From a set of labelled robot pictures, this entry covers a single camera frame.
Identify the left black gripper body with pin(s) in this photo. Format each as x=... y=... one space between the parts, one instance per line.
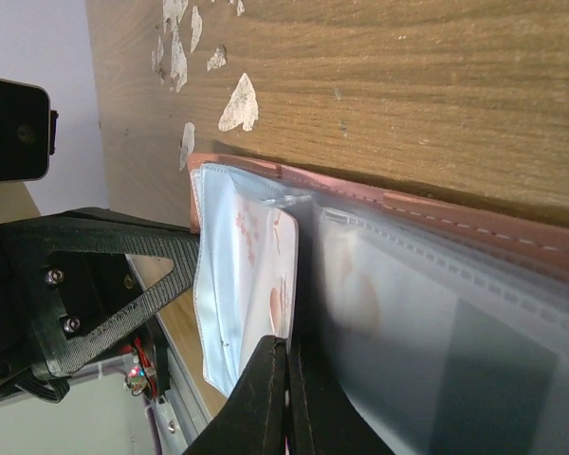
x=19 y=347

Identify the aluminium front rail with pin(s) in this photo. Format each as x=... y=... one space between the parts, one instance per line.
x=180 y=411

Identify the white blossom card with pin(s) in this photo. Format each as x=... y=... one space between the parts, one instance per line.
x=269 y=258

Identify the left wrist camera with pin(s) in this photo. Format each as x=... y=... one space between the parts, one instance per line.
x=27 y=131

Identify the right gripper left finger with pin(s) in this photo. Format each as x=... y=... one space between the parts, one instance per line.
x=252 y=419

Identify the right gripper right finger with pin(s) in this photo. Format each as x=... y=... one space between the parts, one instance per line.
x=322 y=418

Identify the pink card holder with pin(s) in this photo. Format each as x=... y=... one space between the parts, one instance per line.
x=447 y=327

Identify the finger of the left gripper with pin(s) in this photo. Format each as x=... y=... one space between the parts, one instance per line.
x=94 y=276

